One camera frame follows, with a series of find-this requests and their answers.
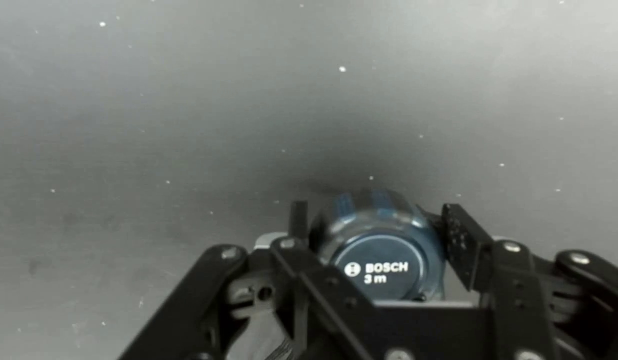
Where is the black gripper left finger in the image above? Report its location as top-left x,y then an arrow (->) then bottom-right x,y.
117,197 -> 376,360

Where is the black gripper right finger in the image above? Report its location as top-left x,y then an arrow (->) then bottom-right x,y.
439,202 -> 618,360

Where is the blue Bosch measuring tape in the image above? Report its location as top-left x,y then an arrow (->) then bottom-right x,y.
307,185 -> 450,303

